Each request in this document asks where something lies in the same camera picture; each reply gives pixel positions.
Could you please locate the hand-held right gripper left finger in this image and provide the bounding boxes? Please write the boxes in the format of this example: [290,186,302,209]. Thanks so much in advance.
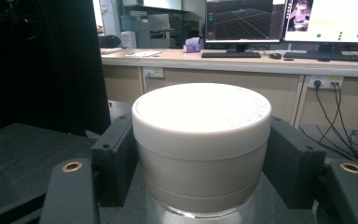
[39,112,140,224]

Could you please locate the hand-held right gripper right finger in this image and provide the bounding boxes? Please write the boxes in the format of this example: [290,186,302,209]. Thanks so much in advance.
[262,115,358,224]

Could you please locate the white cylinder cup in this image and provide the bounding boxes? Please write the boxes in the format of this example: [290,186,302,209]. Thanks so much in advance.
[131,82,273,224]

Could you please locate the black raised shelf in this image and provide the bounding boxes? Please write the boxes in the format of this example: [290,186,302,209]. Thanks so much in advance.
[0,100,324,224]

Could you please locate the white papers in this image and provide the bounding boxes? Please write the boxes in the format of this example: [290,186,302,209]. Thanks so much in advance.
[124,49,163,58]

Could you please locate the black keyboard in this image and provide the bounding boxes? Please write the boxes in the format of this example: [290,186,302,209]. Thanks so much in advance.
[282,51,358,63]
[200,50,262,60]

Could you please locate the beige office desk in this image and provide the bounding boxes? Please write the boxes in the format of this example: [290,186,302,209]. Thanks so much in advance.
[100,47,358,133]

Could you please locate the black round speaker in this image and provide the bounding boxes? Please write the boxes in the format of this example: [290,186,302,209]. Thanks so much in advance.
[98,35,122,49]

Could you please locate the small white box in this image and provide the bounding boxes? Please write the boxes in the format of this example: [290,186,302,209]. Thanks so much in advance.
[120,30,138,49]

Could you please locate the black curtain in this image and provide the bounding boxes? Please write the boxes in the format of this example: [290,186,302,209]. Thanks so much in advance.
[0,0,112,137]

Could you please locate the purple tissue box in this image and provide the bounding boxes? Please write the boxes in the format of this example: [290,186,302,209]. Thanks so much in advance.
[182,36,202,54]

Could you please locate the monitor with white screen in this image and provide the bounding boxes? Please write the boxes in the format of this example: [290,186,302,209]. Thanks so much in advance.
[282,0,358,54]

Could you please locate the monitor with dark grid screen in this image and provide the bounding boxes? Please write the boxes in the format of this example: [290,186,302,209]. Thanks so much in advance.
[204,0,286,53]

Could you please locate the black cables bundle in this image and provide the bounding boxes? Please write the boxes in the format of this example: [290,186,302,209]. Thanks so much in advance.
[297,81,358,162]

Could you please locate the wall socket with plugs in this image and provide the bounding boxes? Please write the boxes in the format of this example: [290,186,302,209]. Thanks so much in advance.
[308,75,345,91]

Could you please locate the white wall socket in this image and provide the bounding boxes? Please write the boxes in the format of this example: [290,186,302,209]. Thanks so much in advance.
[142,66,165,79]

